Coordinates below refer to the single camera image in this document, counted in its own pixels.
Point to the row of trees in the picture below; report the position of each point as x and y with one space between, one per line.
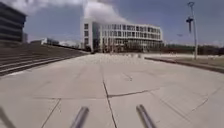
196 49

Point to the white multi-storey building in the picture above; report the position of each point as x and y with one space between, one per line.
123 35

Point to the pale concrete slab plaza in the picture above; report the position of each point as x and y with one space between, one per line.
133 76

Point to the robot's own part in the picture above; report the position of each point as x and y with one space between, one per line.
80 117
145 116

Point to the dark glass building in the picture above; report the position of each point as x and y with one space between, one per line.
10 25

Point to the raised planting bed with kerb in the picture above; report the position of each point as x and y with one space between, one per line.
196 62

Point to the low distant building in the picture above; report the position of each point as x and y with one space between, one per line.
45 41

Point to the wide grey stone steps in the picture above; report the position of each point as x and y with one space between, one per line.
26 57

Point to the tall grey lamp pole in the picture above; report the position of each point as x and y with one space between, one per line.
194 30

